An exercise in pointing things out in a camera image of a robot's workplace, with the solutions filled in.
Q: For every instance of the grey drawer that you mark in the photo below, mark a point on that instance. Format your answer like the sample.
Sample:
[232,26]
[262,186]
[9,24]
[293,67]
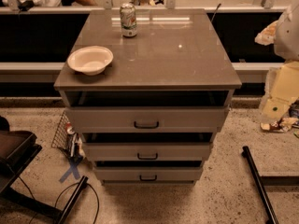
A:
[146,119]
[167,174]
[147,151]

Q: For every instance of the middle grey drawer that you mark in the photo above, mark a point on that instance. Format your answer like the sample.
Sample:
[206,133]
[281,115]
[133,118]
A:
[147,151]

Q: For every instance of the crumpled snack bag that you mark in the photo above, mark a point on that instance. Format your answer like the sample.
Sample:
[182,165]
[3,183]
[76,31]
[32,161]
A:
[267,35]

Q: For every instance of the snack wrappers on floor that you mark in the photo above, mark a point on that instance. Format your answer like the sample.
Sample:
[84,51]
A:
[290,122]

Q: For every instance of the wire mesh basket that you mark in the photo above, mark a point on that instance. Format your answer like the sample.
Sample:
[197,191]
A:
[60,137]

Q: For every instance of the bottom grey drawer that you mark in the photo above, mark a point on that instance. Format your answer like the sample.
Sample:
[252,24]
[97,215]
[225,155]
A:
[167,174]

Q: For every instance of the white paper bowl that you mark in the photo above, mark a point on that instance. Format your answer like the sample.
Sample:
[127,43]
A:
[91,60]

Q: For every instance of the black metal bar right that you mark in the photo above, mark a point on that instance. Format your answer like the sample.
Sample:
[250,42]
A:
[272,218]

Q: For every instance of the black cart frame left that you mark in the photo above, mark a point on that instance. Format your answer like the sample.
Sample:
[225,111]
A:
[17,150]

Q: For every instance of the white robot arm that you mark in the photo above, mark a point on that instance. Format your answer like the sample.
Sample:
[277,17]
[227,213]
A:
[287,33]

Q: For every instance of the grey drawer cabinet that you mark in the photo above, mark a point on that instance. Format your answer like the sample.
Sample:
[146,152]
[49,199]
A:
[176,60]

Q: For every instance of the top grey drawer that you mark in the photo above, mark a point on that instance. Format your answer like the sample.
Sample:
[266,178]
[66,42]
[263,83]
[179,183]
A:
[146,119]

